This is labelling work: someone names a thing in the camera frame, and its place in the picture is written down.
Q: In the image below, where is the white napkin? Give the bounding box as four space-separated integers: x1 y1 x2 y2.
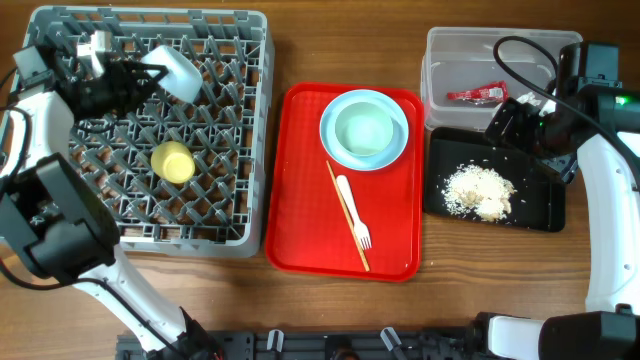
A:
517 92 556 116

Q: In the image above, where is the small light blue bowl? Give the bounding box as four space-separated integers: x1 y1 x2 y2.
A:
141 45 203 103

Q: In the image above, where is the red sauce packet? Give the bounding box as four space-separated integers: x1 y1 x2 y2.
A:
447 81 509 104

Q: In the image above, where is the yellow cup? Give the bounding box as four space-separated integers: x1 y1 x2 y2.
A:
151 141 195 184

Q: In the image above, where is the light green bowl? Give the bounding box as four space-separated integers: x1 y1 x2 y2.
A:
335 101 394 157

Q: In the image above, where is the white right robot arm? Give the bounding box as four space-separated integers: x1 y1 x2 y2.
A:
485 85 639 359

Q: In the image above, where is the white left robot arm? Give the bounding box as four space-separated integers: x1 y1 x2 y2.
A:
1 61 225 359

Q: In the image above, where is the black food waste tray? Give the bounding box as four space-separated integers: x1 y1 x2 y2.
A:
423 127 566 232

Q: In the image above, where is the grey plastic dishwasher rack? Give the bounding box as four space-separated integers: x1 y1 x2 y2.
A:
25 6 275 258

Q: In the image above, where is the pile of rice scraps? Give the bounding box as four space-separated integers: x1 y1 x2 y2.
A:
441 164 517 222

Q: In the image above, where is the clear plastic bin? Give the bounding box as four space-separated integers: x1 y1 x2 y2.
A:
420 27 583 132

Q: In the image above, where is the light blue plate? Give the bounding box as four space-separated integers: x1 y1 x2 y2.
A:
319 89 410 172

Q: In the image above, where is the white plastic fork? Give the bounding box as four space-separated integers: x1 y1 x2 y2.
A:
336 175 372 250

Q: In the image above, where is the wooden chopstick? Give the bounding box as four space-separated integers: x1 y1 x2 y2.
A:
325 160 370 272

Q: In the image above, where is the red plastic tray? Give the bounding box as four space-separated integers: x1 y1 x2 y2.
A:
265 82 424 282

